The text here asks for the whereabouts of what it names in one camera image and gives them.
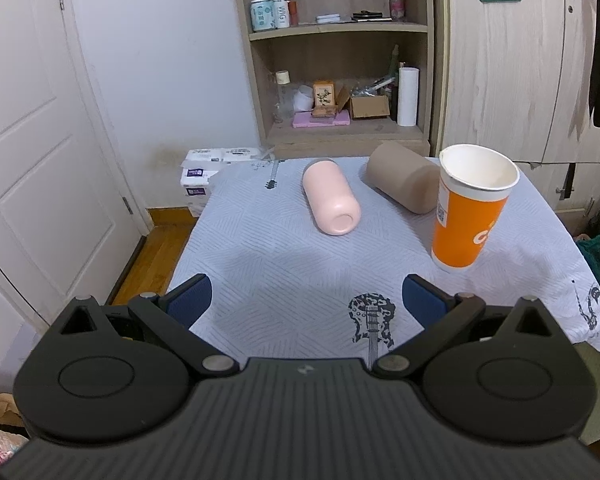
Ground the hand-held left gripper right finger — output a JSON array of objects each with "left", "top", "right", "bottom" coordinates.
[{"left": 371, "top": 274, "right": 556, "bottom": 378}]

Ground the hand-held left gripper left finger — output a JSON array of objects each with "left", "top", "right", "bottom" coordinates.
[{"left": 47, "top": 274, "right": 240, "bottom": 377}]

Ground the pink cup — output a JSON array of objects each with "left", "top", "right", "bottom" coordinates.
[{"left": 301, "top": 158, "right": 362, "bottom": 236}]

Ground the orange paper cup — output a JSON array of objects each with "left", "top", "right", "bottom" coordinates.
[{"left": 431, "top": 144, "right": 521, "bottom": 273}]

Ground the beige cup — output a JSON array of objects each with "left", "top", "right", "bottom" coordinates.
[{"left": 365, "top": 141, "right": 443, "bottom": 215}]

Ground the guitar print grey tablecloth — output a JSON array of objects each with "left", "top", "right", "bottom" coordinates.
[{"left": 165, "top": 156, "right": 600, "bottom": 361}]

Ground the cardboard box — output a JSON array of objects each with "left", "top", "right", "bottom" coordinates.
[{"left": 336, "top": 85, "right": 392, "bottom": 120}]

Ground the white paper roll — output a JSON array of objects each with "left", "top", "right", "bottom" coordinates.
[{"left": 397, "top": 66, "right": 420, "bottom": 127}]

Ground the pink flat box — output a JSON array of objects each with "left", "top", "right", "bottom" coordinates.
[{"left": 292, "top": 110, "right": 351, "bottom": 128}]

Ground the glass bottle cream cap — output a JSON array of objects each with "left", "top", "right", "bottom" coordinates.
[{"left": 273, "top": 70, "right": 291, "bottom": 124}]

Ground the brown crumpled paper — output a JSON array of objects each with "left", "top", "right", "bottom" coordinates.
[{"left": 0, "top": 385, "right": 24, "bottom": 429}]

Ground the orange floral box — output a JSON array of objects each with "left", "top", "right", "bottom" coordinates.
[{"left": 313, "top": 80, "right": 337, "bottom": 110}]

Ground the white jar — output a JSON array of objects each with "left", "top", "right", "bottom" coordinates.
[{"left": 292, "top": 85, "right": 315, "bottom": 113}]

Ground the light wooden wardrobe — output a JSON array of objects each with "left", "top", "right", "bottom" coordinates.
[{"left": 430, "top": 0, "right": 600, "bottom": 241}]

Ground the white door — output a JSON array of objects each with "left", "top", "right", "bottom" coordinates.
[{"left": 0, "top": 0, "right": 150, "bottom": 333}]

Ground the wooden shelf unit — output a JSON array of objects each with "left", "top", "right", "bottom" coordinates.
[{"left": 230, "top": 0, "right": 438, "bottom": 159}]

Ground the teal white pump bottle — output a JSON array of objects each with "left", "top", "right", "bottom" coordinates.
[{"left": 250, "top": 0, "right": 277, "bottom": 32}]

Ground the black strap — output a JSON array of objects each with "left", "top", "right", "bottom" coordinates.
[{"left": 562, "top": 162, "right": 577, "bottom": 201}]

